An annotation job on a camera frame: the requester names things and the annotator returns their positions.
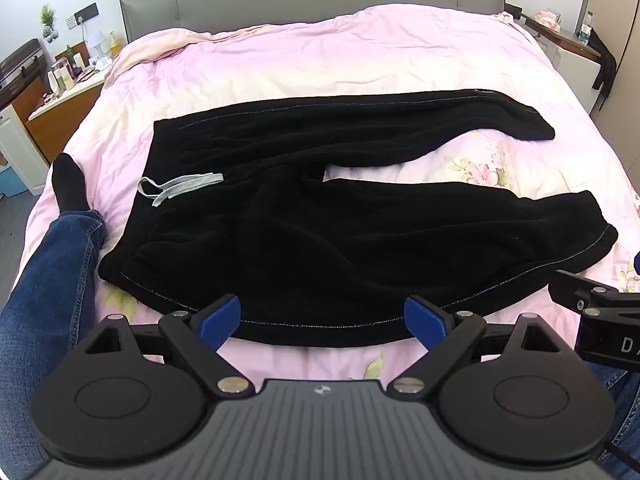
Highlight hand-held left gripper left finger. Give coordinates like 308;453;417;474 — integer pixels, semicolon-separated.
82;294;253;396

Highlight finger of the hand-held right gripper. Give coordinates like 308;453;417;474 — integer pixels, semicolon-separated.
548;270;640;313

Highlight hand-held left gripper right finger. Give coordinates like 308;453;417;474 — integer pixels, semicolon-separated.
387;295;563;396

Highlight black pants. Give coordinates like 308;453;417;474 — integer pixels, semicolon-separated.
98;88;619;351

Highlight person's right leg in jeans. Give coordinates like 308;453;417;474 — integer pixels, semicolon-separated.
582;360;640;466

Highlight person's leg in jeans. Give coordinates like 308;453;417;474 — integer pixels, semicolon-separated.
0;209;109;361
582;360;640;466

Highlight person's left leg in jeans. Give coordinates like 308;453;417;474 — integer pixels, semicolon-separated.
0;209;109;361

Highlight person's black sock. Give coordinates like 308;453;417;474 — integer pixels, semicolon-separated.
52;153;92;214

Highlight tan wardrobe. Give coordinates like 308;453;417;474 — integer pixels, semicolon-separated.
590;0;640;177

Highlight white bedside desk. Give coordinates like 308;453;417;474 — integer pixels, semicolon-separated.
520;7;617;117

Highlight wooden nightstand with white top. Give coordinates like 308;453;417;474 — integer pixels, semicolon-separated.
12;66;110;167

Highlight white cabinet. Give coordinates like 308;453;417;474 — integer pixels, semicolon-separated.
0;104;49;197

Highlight pink floral duvet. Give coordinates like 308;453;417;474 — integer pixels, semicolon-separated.
20;4;640;386

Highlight group of cosmetic bottles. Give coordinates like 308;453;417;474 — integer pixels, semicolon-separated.
46;45;101;95

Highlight small white table lamp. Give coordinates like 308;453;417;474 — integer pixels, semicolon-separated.
87;30;109;59

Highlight brown suitcase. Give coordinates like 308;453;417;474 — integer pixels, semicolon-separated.
0;38;55;107

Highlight small green plant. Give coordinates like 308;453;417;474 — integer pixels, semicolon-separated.
40;4;61;41

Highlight black wall socket panel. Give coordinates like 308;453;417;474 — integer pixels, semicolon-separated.
66;3;100;29

